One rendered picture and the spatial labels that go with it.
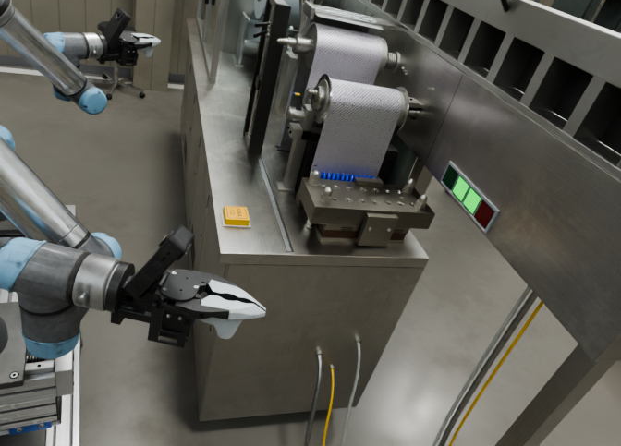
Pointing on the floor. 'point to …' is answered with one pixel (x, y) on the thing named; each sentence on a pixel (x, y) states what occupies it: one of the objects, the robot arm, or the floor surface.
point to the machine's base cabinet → (284, 315)
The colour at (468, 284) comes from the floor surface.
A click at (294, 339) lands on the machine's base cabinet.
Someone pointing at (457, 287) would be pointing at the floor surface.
